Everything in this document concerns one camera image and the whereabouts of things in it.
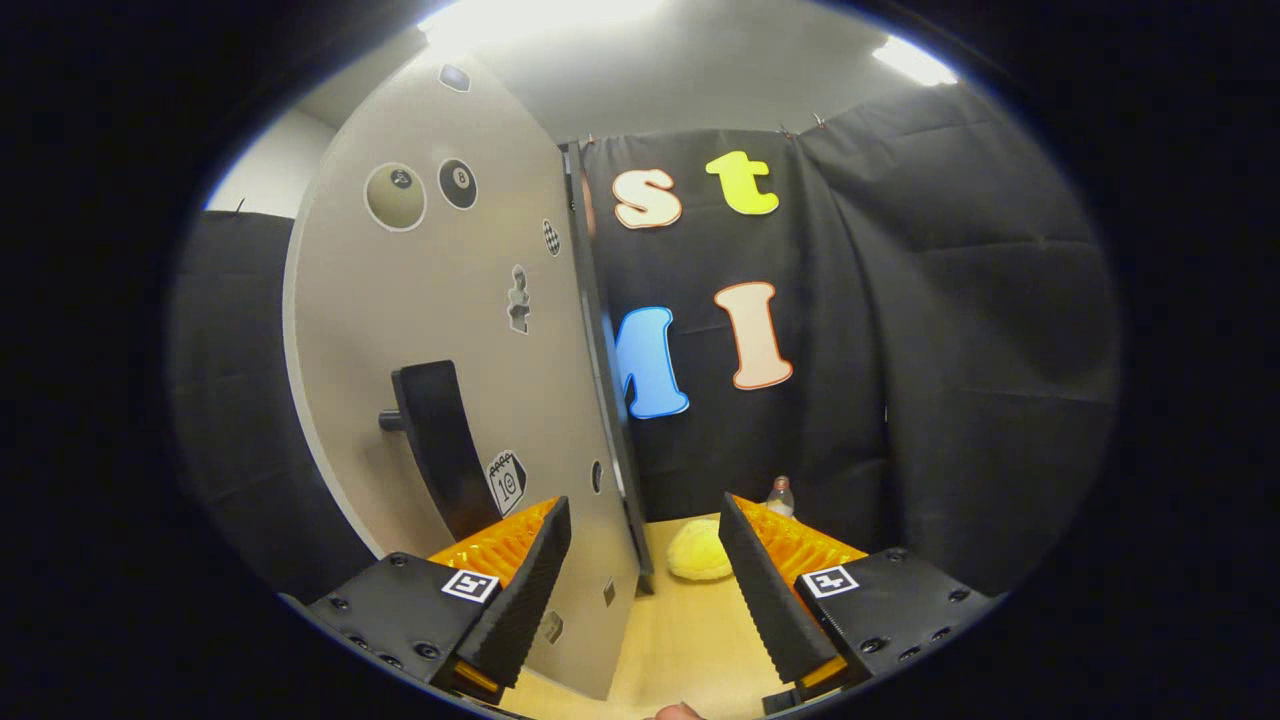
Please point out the clear plastic bottle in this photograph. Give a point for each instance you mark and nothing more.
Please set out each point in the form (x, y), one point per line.
(780, 498)

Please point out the dark grey shoe cabinet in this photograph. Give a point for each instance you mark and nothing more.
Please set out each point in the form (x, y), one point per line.
(605, 380)

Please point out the yellow plush toy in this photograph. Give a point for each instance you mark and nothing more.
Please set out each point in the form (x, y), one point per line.
(698, 550)

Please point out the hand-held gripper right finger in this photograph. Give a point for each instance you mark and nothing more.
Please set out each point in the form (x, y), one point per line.
(770, 600)

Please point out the large ceiling light panel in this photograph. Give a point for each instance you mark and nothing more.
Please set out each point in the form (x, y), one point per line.
(540, 18)

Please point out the beige shoe cabinet door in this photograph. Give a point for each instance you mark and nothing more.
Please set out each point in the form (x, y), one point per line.
(400, 320)

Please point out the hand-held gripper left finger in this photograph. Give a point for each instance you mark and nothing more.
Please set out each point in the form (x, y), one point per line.
(525, 600)

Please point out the black backdrop cloth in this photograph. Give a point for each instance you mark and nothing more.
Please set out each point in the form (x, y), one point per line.
(950, 350)

